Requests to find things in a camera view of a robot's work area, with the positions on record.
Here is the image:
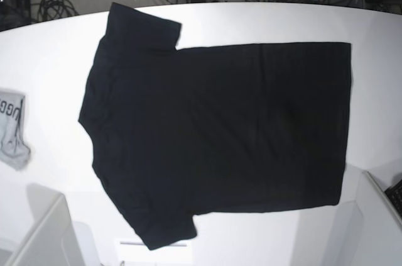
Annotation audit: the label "white bin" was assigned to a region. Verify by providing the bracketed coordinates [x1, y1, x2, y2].
[1, 184, 101, 265]
[309, 170, 402, 266]

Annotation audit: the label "coiled black cable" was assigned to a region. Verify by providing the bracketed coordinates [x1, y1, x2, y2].
[37, 0, 79, 23]

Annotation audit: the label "white bin left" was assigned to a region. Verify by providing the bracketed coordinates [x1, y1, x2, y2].
[1, 184, 101, 265]

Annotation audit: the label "grey folded garment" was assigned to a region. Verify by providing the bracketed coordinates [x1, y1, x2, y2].
[1, 90, 31, 170]

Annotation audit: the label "black T-shirt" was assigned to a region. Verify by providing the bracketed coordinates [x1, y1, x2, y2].
[79, 3, 352, 250]

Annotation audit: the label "black keyboard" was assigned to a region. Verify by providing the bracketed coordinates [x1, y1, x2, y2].
[385, 180, 402, 216]

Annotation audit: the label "white bin right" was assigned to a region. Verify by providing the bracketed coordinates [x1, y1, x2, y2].
[309, 170, 402, 266]

